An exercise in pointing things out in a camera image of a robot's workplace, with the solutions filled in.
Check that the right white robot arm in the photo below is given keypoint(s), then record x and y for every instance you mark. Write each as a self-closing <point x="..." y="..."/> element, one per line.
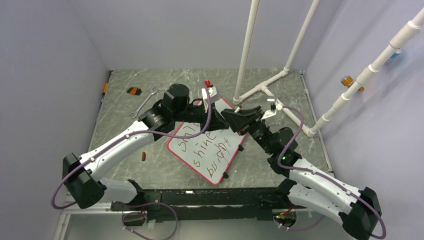
<point x="357" y="210"/>

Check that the white pvc pipe frame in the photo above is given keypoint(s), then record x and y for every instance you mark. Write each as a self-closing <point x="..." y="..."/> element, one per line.
<point x="264" y="85"/>

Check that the red framed whiteboard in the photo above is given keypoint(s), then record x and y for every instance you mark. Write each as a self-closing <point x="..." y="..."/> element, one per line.
<point x="209" y="154"/>

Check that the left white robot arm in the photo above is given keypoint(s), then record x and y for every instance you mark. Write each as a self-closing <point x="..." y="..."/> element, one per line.
<point x="173" y="116"/>

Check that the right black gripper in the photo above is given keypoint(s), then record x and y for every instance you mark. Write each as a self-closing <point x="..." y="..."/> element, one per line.
<point x="238" y="121"/>

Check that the orange yellow wall fitting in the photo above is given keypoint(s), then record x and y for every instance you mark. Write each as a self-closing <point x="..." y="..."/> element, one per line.
<point x="347" y="81"/>

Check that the white pipe on wall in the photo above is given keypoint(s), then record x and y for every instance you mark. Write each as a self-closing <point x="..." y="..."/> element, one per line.
<point x="404" y="35"/>

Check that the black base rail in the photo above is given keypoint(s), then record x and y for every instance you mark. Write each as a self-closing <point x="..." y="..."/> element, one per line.
<point x="259" y="203"/>

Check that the aluminium frame rail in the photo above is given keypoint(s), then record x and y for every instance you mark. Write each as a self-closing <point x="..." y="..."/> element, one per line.
<point x="297" y="219"/>

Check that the black orange brush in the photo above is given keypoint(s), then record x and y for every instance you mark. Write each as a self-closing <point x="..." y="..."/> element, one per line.
<point x="136" y="91"/>

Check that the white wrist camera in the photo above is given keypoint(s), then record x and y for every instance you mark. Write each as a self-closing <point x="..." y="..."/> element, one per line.
<point x="275" y="105"/>
<point x="210" y="94"/>

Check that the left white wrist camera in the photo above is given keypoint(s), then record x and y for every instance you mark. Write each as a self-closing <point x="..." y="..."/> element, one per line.
<point x="210" y="94"/>

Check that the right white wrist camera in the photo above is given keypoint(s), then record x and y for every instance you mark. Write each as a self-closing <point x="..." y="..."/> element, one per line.
<point x="275" y="105"/>

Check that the silver wrench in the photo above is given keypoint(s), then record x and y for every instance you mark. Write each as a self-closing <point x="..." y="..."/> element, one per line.
<point x="133" y="114"/>

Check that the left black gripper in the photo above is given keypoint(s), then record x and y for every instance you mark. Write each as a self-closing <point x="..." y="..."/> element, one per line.
<point x="216" y="122"/>

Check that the white marker pen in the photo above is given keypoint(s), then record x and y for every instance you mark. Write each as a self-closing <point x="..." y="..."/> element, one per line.
<point x="238" y="108"/>

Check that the blue wall fitting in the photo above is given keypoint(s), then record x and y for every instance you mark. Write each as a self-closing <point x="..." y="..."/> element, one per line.
<point x="396" y="53"/>

